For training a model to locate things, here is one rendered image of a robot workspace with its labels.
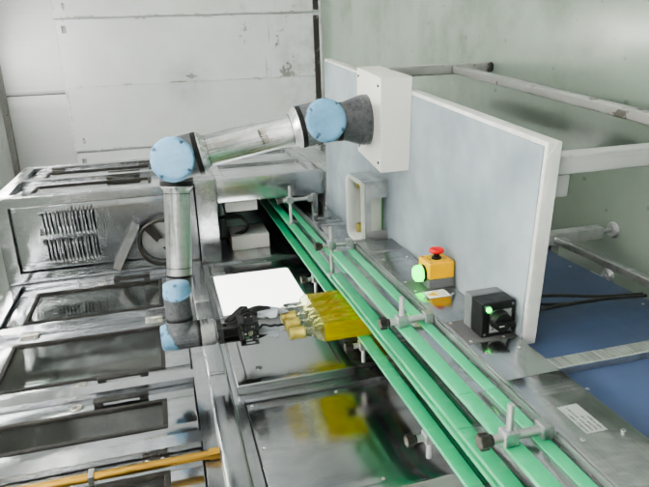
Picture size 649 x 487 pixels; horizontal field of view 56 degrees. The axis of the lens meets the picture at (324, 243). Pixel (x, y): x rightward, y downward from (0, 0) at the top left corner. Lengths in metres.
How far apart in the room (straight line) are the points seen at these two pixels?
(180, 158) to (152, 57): 3.78
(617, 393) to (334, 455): 0.65
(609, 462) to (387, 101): 1.10
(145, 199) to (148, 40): 2.82
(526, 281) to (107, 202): 1.89
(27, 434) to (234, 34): 4.16
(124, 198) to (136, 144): 2.74
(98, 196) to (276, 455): 1.54
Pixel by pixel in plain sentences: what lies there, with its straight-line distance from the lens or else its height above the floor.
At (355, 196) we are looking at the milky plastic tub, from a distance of 2.15.
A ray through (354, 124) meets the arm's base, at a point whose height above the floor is 0.89.
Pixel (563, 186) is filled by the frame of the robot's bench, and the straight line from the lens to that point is 1.33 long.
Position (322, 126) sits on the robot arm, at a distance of 1.66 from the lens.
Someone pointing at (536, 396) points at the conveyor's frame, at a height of 0.85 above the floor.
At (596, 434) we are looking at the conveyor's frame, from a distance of 1.11.
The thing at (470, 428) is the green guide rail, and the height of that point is 0.94.
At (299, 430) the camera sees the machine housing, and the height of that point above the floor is 1.19.
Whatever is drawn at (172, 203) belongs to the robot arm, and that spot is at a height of 1.43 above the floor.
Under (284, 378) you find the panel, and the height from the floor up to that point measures 1.19.
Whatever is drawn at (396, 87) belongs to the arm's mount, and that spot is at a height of 0.80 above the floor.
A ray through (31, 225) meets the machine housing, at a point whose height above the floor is 2.00.
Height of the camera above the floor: 1.44
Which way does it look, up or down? 14 degrees down
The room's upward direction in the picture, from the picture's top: 97 degrees counter-clockwise
